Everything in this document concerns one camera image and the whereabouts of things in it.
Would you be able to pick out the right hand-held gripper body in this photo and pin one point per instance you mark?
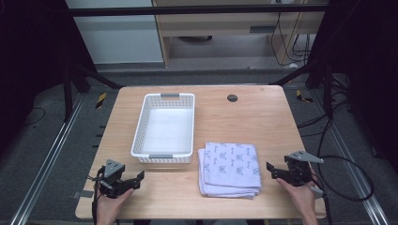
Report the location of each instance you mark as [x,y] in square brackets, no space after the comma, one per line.
[297,170]

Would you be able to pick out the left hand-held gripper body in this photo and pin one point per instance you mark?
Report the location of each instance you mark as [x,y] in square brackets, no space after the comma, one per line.
[112,178]

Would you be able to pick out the person's right hand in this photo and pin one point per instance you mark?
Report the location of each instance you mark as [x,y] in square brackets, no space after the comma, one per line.
[299,197]

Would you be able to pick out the person's left hand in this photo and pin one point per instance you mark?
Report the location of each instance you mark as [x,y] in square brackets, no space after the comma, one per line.
[110,206]

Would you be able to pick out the grey tape strip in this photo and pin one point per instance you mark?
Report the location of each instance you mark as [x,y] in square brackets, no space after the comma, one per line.
[84,194]

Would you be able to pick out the folded lilac patterned towel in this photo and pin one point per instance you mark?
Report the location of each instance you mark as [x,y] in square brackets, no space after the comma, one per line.
[230,168]

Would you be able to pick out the white perforated plastic basket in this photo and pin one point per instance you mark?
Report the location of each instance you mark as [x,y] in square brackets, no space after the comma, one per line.
[165,131]

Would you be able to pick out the yellow black striped tape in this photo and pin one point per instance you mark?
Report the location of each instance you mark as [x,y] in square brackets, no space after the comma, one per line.
[101,100]
[303,97]

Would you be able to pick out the black metal stand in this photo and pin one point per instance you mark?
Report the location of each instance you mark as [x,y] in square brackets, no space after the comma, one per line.
[327,90]
[67,93]

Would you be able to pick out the white cabinet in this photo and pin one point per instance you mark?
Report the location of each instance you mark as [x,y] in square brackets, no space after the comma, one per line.
[119,34]

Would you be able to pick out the light wooden desk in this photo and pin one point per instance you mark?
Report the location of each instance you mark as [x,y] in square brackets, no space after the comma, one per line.
[219,22]

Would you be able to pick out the aluminium floor rail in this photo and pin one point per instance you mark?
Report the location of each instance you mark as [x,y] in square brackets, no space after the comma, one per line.
[353,168]
[47,162]

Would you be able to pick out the black horizontal frame bar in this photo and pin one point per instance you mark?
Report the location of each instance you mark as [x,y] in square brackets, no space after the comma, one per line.
[194,10]

